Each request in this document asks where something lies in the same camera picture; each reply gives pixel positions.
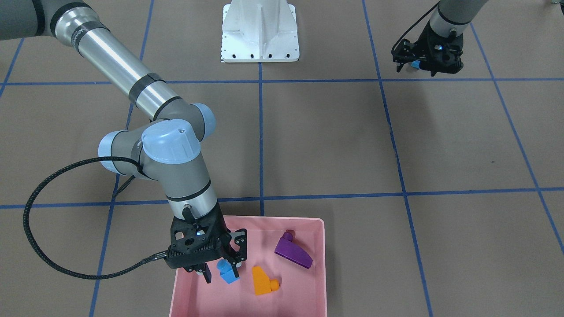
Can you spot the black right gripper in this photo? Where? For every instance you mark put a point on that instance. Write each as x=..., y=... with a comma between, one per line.
x=221, y=225

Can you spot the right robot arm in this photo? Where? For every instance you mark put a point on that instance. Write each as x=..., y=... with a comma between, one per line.
x=166, y=150

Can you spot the pink plastic box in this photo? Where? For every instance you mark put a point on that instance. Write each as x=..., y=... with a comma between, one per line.
x=302, y=291

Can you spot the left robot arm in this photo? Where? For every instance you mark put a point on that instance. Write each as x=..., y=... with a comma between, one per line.
x=448, y=14

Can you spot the purple sloped block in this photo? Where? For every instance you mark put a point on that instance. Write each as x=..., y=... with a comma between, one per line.
x=288, y=249

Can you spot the small blue stud block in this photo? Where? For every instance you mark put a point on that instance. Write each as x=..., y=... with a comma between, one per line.
x=226, y=271

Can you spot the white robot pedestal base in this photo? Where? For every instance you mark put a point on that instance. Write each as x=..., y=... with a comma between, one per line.
x=259, y=31

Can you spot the orange sloped block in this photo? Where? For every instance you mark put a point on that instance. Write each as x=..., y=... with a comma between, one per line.
x=262, y=283

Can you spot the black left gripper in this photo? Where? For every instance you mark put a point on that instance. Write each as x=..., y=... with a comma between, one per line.
x=426, y=47

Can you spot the long blue stud block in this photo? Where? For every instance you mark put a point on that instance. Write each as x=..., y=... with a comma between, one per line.
x=416, y=64

